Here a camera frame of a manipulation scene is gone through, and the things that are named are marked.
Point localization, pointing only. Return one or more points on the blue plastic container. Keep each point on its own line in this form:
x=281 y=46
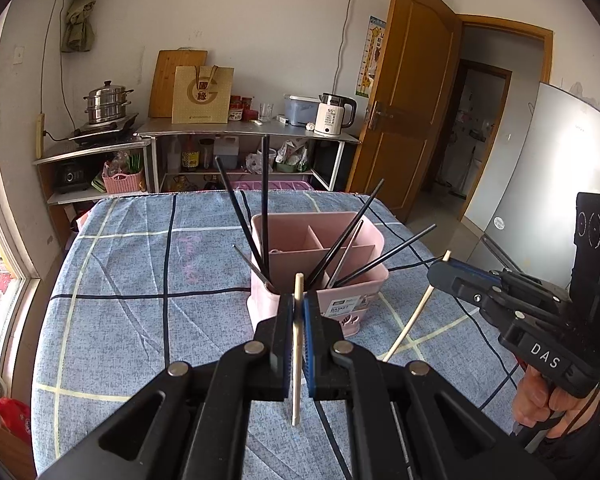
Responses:
x=300 y=110

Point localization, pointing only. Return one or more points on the red lidded jar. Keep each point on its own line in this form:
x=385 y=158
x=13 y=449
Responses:
x=236 y=109

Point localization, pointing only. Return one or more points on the light wooden chopstick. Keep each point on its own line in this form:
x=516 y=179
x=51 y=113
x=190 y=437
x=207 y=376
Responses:
x=297 y=349
x=415 y=309

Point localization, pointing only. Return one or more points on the small side shelf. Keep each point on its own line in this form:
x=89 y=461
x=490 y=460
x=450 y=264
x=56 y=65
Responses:
x=70 y=178

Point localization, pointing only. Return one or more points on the metal chopstick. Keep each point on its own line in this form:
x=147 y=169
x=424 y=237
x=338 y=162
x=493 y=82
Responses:
x=333 y=278
x=255 y=270

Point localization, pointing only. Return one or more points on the black chopstick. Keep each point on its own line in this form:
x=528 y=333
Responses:
x=381 y=259
x=264 y=205
x=327 y=259
x=240 y=216

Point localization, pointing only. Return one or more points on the tan paper gift bag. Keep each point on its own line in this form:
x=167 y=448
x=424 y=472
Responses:
x=202 y=94

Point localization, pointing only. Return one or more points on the white refrigerator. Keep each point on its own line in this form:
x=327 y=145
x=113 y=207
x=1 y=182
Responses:
x=532 y=227

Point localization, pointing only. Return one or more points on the stainless steel steamer pot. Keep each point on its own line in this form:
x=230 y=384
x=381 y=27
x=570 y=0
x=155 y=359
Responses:
x=107 y=103

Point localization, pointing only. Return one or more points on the white electric kettle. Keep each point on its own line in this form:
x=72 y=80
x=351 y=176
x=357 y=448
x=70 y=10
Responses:
x=334 y=113

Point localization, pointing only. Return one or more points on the wall poster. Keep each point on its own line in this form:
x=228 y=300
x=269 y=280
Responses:
x=371 y=54

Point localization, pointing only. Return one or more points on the right hand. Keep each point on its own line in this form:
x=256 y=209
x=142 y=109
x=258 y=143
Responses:
x=533 y=403

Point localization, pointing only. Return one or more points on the pink plastic crate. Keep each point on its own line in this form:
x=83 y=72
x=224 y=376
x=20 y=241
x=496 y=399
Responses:
x=273 y=185

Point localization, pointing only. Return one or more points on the wooden cutting board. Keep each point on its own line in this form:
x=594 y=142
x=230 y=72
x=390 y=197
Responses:
x=161 y=95

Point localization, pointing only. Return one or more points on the clear drinking glass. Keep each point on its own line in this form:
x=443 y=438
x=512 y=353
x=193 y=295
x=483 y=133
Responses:
x=266 y=110

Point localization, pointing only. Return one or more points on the white plastic jug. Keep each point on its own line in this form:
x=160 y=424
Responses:
x=227 y=149

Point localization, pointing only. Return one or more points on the blue plaid tablecloth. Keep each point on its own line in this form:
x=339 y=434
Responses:
x=159 y=278

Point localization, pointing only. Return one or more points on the wooden door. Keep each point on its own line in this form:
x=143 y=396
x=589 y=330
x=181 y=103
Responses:
x=410 y=96

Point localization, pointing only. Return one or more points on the soy sauce bottle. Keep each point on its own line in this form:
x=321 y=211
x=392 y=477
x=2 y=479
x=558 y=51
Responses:
x=190 y=153

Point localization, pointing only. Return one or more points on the metal shelf table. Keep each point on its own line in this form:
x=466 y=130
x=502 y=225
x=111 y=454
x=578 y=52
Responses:
x=248 y=135

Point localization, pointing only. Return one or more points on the induction cooker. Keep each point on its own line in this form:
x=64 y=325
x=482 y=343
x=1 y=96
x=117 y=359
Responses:
x=107 y=132

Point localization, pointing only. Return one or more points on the pink woven basket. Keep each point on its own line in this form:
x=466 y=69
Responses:
x=124 y=179

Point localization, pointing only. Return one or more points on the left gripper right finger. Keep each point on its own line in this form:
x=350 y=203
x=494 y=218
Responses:
x=406 y=422

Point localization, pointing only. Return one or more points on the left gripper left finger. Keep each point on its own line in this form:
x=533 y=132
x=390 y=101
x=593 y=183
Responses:
x=189 y=422

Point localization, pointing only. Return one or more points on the green hanging cloth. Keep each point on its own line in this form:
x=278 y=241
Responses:
x=79 y=34

